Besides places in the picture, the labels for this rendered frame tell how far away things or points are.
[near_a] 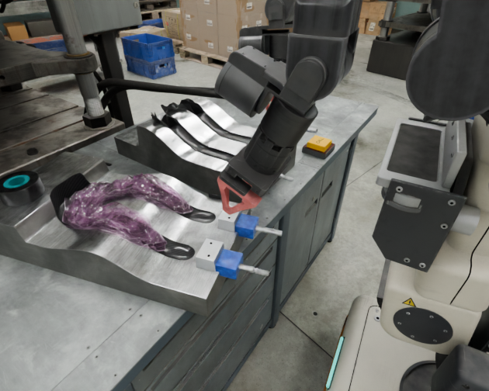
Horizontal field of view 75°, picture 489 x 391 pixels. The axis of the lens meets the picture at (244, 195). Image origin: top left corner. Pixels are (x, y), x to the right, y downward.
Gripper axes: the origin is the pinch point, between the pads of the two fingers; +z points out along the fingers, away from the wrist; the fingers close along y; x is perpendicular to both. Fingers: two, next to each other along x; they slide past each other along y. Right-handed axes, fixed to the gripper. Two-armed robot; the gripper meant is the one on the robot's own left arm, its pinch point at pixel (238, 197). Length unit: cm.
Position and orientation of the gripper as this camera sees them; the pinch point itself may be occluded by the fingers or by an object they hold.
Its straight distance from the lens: 52.7
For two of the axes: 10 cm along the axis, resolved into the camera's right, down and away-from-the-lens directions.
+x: 8.0, 5.9, -0.7
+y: -4.6, 5.4, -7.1
